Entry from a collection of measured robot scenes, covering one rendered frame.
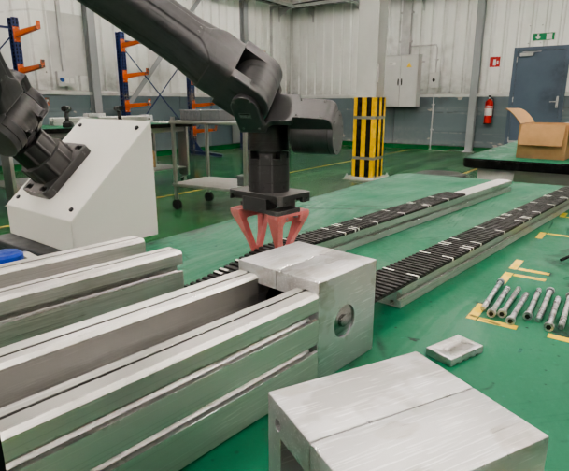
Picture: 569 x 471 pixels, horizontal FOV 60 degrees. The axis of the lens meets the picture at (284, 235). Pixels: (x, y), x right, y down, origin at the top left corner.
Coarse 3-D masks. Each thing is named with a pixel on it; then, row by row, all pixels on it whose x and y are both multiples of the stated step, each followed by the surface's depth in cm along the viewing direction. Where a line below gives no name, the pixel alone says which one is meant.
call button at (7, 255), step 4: (0, 252) 57; (4, 252) 57; (8, 252) 57; (12, 252) 57; (16, 252) 57; (20, 252) 58; (0, 256) 56; (4, 256) 56; (8, 256) 56; (12, 256) 56; (16, 256) 57; (20, 256) 57; (0, 260) 56; (4, 260) 56; (8, 260) 56; (12, 260) 56; (16, 260) 57
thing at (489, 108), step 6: (534, 36) 967; (540, 36) 961; (546, 36) 956; (552, 36) 950; (492, 60) 1021; (498, 60) 1015; (492, 66) 1024; (498, 66) 1018; (486, 102) 1031; (492, 102) 1027; (486, 108) 1033; (492, 108) 1031; (486, 114) 1035; (492, 114) 1032; (486, 120) 1037
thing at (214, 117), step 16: (192, 112) 466; (208, 112) 449; (224, 112) 455; (208, 144) 521; (176, 160) 482; (208, 160) 525; (176, 176) 485; (208, 176) 528; (240, 176) 465; (176, 192) 489; (208, 192) 532; (176, 208) 494
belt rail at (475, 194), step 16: (464, 192) 122; (480, 192) 124; (496, 192) 133; (432, 208) 105; (448, 208) 112; (384, 224) 91; (400, 224) 97; (416, 224) 101; (336, 240) 81; (352, 240) 86; (368, 240) 88
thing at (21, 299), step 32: (64, 256) 52; (96, 256) 54; (128, 256) 57; (160, 256) 52; (0, 288) 48; (32, 288) 43; (64, 288) 45; (96, 288) 47; (128, 288) 50; (160, 288) 53; (0, 320) 42; (32, 320) 43; (64, 320) 45
